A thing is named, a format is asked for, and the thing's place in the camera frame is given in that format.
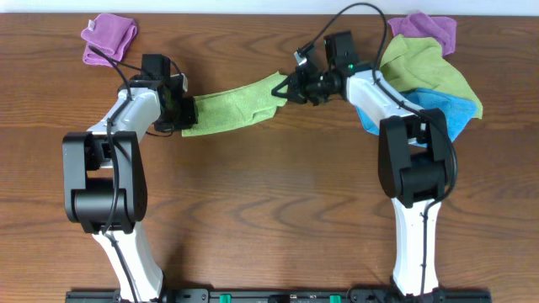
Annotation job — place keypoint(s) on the bright green cloth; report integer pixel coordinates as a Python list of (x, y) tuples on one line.
[(237, 108)]

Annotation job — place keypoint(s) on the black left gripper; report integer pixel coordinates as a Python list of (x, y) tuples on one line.
[(191, 119)]

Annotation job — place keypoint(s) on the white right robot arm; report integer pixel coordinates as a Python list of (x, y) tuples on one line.
[(416, 159)]

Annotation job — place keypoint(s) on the crumpled purple cloth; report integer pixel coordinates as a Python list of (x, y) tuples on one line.
[(421, 25)]

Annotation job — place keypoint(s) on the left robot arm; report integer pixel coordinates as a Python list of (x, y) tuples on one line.
[(104, 182)]

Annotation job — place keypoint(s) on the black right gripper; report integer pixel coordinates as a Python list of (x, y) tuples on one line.
[(297, 90)]

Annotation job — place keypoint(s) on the folded purple cloth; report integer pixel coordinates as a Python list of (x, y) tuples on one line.
[(111, 34)]

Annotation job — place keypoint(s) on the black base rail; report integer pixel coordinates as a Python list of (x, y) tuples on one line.
[(351, 296)]

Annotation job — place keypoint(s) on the olive green crumpled cloth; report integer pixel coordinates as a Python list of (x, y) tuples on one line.
[(410, 63)]

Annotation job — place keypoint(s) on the blue cloth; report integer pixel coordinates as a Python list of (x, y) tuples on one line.
[(450, 111)]

